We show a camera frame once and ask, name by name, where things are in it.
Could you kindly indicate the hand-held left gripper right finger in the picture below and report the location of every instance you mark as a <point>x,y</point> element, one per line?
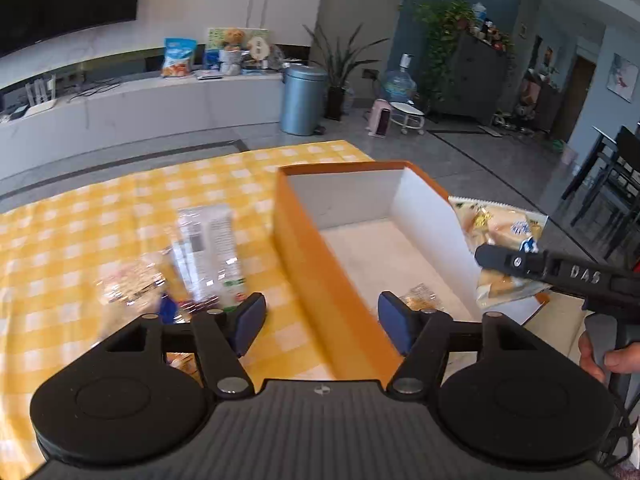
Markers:
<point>395,322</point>

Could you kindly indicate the dark grey cabinet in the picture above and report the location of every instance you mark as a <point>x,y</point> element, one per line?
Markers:
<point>480,80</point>

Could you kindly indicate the green climbing plant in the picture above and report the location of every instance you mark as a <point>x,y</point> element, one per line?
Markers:
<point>442,30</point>

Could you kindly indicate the silver white snack packet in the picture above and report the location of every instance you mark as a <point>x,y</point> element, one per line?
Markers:
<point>215,250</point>

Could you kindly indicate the person's right hand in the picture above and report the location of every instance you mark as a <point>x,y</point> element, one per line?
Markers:
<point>625,359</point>

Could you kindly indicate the wall picture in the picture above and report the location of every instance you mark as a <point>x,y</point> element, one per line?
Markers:
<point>622,75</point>

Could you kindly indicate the yellow checkered tablecloth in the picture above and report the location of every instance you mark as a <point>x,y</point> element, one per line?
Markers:
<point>100,220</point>

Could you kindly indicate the black dining chair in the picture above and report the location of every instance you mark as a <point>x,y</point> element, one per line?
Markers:
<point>615,180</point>

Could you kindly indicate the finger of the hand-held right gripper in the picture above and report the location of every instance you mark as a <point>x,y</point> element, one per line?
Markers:
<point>520,262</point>

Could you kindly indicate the yellow bread snack packet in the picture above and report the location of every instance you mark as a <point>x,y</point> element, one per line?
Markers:
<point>500,225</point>

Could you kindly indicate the blue snack bag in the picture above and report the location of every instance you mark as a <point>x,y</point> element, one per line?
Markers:
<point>178,57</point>

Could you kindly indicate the small blue packet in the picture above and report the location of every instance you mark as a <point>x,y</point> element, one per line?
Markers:
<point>167,307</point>

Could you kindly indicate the white round stool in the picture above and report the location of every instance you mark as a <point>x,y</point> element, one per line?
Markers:
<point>407,115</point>

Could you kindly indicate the clear peanut packet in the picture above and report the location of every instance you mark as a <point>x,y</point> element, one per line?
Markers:
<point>130,282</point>

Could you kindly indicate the blue water jug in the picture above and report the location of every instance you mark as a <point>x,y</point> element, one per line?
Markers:
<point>399,85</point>

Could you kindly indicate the pink heater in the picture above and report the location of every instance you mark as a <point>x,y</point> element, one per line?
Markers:
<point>381,119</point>

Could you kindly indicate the grey-blue trash bin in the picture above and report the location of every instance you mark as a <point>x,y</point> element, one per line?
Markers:
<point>302,100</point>

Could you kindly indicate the small clear snack packet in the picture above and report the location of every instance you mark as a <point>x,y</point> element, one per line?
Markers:
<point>422,297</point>

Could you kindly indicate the round white sign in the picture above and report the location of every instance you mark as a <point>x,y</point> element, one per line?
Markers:
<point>259,48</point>

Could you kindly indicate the white router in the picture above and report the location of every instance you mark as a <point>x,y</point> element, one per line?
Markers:
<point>42,107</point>

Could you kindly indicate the orange cardboard box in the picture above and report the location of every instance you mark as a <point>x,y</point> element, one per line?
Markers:
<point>320,280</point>

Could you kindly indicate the long-leaf potted plant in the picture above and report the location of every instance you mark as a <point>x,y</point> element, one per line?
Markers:
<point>336,100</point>

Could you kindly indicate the green white box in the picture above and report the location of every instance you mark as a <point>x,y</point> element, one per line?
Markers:
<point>215,40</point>

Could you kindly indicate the black television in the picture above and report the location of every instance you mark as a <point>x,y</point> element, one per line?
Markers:
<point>60,0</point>

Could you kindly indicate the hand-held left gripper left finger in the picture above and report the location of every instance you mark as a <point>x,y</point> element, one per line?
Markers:
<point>248,322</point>

